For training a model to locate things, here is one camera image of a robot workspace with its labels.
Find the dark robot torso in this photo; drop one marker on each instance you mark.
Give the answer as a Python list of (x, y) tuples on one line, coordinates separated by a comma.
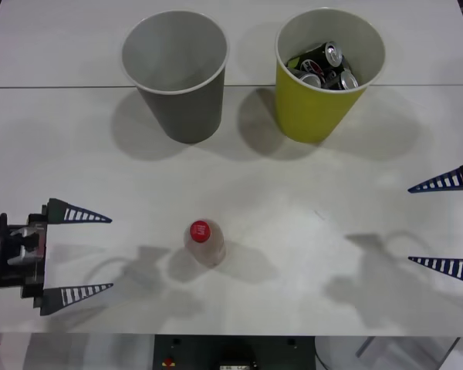
[(231, 352)]

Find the yellow-green plastic bin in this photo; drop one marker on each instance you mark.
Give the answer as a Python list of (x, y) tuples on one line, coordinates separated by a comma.
[(308, 112)]

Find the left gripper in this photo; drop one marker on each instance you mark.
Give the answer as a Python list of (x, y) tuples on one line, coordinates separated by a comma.
[(32, 283)]

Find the black drink can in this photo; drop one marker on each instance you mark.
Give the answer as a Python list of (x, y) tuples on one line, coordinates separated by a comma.
[(309, 78), (349, 81), (319, 54), (333, 75)]

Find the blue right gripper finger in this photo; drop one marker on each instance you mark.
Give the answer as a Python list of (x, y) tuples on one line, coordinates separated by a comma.
[(453, 179), (453, 266)]

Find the clear bottle with red cap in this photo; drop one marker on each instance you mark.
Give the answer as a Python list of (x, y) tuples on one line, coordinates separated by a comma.
[(206, 246)]

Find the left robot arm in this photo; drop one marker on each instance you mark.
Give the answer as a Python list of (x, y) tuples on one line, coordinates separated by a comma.
[(25, 251)]

